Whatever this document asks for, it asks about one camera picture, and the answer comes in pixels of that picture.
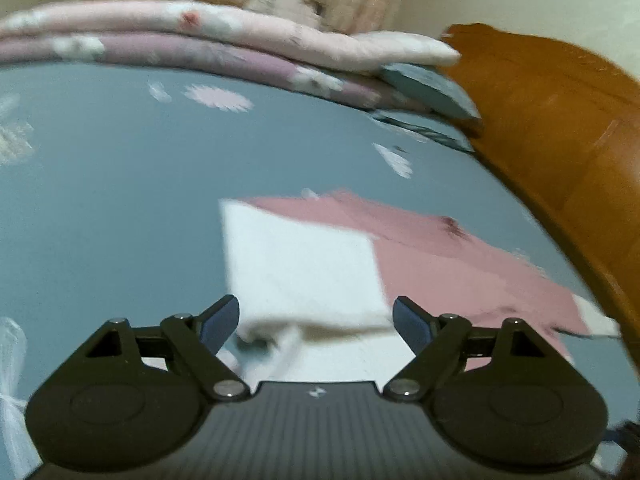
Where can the mauve floral quilt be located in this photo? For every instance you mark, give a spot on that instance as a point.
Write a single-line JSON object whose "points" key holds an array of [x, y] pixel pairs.
{"points": [[200, 57]]}

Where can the wooden headboard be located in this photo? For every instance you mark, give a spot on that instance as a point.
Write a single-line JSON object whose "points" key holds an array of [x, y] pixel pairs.
{"points": [[560, 120]]}

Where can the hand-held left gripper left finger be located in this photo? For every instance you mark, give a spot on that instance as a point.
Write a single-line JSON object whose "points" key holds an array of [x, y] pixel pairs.
{"points": [[220, 322]]}

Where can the flat grey-blue pillow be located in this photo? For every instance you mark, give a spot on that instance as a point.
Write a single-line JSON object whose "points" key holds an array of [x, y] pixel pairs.
{"points": [[430, 132]]}

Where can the pink and white sweater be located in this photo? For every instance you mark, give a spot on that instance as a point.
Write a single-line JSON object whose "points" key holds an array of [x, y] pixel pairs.
{"points": [[310, 265]]}

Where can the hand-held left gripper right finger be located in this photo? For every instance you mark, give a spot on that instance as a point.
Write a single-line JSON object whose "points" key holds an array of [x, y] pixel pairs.
{"points": [[412, 325]]}

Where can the plump grey-blue pillow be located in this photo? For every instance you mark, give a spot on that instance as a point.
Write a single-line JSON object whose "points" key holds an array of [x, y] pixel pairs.
{"points": [[430, 90]]}

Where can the light pink floral quilt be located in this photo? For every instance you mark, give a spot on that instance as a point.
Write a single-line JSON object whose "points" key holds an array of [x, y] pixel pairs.
{"points": [[225, 25]]}

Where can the bed with floral grey-blue sheet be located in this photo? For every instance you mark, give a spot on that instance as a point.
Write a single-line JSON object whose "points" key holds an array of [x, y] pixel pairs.
{"points": [[125, 200]]}

